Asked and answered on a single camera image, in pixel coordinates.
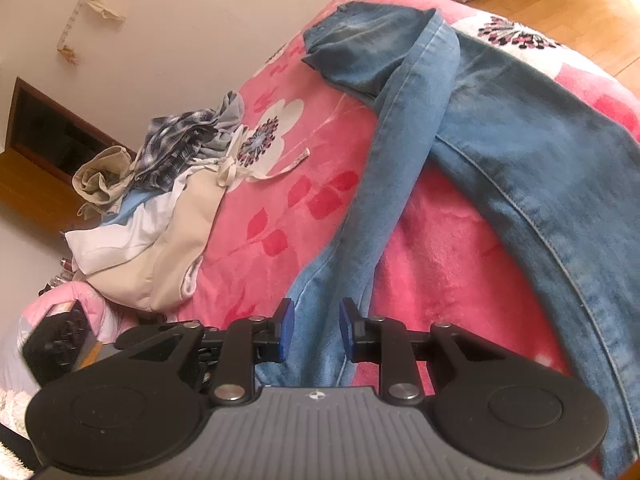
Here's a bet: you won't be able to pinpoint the torn tape strip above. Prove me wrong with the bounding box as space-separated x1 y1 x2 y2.
57 0 126 66

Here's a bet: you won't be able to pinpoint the cream drawstring hoodie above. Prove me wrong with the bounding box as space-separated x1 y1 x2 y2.
82 127 311 311

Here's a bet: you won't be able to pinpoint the pink floral blanket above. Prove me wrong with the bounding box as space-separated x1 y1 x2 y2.
17 0 640 480

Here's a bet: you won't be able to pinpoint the blue denim jeans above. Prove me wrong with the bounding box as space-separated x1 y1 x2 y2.
287 2 640 480

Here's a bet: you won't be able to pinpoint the wooden wardrobe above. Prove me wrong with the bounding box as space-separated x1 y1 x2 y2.
0 77 136 233

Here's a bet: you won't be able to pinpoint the light blue garment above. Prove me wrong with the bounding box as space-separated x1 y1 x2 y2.
102 192 151 228

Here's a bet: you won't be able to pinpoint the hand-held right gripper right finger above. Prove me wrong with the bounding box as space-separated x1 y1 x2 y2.
338 298 507 404

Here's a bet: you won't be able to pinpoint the khaki pants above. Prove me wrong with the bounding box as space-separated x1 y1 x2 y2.
72 145 136 221

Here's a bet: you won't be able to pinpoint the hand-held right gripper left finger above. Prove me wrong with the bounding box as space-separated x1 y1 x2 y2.
116 298 294 408

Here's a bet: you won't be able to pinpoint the white garment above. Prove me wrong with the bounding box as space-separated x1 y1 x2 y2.
65 165 201 276

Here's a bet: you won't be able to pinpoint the plaid shirt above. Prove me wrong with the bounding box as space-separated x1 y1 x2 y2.
137 107 231 193

